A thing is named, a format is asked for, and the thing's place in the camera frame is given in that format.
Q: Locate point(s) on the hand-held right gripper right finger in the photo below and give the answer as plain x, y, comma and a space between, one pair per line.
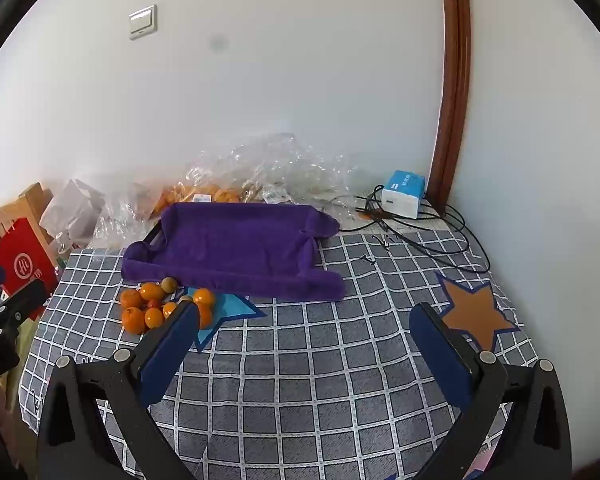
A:
440, 355

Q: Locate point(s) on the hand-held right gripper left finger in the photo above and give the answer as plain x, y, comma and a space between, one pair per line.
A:
165, 355

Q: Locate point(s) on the pile of small oranges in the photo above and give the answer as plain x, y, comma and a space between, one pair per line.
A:
133, 320

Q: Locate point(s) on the red paper bag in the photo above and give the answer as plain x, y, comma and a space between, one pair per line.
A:
22, 265

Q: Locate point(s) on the small red tomato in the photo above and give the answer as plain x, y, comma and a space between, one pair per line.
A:
153, 303

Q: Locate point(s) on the yellow-green plum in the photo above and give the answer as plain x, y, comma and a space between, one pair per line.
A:
168, 283
185, 299

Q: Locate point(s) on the grey plastic bag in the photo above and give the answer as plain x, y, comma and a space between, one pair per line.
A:
75, 200

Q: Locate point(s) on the crinkled clear plastic bag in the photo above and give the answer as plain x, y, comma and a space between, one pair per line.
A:
125, 215

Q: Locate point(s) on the purple towel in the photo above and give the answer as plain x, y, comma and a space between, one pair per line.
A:
230, 245

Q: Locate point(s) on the grey checked cloth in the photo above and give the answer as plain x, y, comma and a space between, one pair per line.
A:
305, 360

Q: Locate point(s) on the blue and white box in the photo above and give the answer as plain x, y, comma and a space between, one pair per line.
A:
404, 194

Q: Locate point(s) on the clear plastic bag of oranges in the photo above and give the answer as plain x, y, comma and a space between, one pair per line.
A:
280, 165

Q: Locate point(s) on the light wooden frame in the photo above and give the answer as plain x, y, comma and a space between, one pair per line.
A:
30, 200

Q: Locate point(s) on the brown wooden door frame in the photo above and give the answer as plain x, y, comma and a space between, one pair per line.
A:
455, 60

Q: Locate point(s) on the white light switch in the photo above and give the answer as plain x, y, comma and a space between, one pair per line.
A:
143, 22

